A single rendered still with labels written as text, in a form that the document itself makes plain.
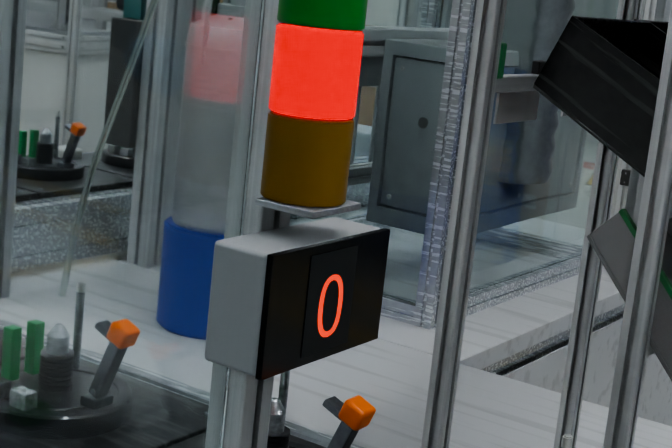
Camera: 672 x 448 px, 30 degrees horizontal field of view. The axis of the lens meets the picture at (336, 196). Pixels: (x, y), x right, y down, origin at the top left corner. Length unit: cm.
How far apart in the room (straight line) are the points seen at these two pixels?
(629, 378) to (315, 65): 48
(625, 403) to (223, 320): 47
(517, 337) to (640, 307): 92
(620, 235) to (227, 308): 48
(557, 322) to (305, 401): 65
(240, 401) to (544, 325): 132
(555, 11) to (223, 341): 148
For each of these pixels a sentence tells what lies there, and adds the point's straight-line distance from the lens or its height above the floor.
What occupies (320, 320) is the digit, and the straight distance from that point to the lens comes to 72.
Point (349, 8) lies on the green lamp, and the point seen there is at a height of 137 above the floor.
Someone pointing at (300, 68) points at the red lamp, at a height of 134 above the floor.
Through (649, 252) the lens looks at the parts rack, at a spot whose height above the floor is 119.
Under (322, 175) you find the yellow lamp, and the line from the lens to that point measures 70.
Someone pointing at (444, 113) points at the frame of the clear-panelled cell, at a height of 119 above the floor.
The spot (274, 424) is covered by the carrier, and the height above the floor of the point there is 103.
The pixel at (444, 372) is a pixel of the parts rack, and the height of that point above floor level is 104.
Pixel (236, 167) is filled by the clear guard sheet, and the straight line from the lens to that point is 72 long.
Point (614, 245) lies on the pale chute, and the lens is 110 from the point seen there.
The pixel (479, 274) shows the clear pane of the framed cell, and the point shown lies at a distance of 207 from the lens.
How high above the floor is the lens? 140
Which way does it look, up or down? 11 degrees down
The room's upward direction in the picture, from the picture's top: 6 degrees clockwise
